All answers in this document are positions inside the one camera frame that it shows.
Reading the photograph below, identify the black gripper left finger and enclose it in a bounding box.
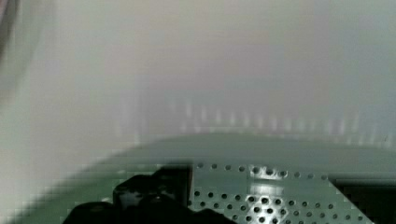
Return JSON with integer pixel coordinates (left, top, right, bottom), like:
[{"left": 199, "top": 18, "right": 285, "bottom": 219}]
[{"left": 64, "top": 166, "right": 236, "bottom": 224}]

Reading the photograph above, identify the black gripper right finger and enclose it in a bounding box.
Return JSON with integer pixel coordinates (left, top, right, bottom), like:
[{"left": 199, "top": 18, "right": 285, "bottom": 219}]
[{"left": 332, "top": 179, "right": 396, "bottom": 224}]

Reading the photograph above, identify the green plastic strainer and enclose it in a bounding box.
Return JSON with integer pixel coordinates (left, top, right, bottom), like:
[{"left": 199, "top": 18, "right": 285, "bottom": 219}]
[{"left": 12, "top": 92, "right": 396, "bottom": 224}]

